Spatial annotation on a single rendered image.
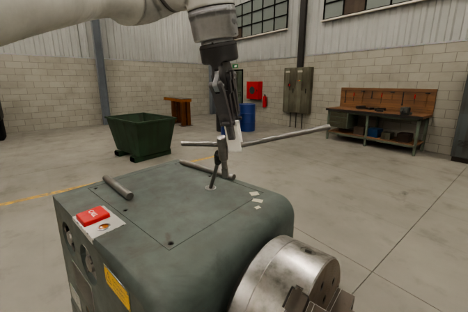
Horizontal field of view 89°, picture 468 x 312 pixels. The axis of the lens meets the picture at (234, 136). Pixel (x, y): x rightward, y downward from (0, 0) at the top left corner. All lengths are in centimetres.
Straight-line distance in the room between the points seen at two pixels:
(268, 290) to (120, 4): 57
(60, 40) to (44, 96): 197
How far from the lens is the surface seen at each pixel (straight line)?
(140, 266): 54
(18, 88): 1025
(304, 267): 55
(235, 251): 58
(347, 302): 72
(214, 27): 46
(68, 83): 1025
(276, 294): 53
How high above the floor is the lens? 159
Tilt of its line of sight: 13 degrees down
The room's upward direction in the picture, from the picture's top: straight up
